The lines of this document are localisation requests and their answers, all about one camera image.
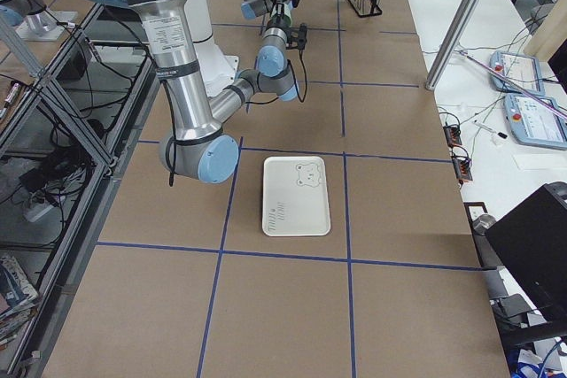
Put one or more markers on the light green plastic cup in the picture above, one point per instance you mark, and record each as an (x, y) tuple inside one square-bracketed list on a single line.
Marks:
[(287, 15)]

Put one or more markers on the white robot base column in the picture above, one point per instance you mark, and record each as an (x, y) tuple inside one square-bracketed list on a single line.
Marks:
[(218, 70)]

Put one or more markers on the white bear print tray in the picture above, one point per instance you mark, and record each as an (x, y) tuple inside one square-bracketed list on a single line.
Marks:
[(295, 199)]

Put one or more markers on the small metal cup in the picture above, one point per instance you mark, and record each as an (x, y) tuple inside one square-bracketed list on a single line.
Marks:
[(482, 223)]

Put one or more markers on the black marker pen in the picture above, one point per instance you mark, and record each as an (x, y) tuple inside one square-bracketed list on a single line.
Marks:
[(490, 130)]

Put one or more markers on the upper teach pendant tablet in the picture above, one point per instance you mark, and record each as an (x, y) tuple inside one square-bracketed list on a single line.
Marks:
[(521, 69)]

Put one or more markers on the teach pendant tablet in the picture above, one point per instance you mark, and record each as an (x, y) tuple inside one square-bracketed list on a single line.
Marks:
[(521, 69), (533, 124)]

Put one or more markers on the lower teach pendant tablet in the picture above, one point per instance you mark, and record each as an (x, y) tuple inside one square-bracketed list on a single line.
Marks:
[(533, 124)]

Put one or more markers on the black computer monitor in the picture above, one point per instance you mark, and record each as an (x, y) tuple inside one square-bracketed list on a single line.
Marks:
[(530, 242)]

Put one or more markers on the aluminium frame post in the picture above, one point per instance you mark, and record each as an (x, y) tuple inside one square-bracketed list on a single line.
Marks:
[(452, 37)]

